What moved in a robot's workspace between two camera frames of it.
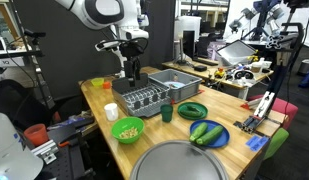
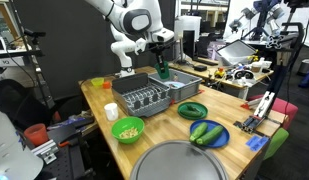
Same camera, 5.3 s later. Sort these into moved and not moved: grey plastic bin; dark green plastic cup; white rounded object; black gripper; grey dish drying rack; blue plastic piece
Moved: dark green plastic cup; black gripper
Not moved: grey plastic bin; grey dish drying rack; white rounded object; blue plastic piece
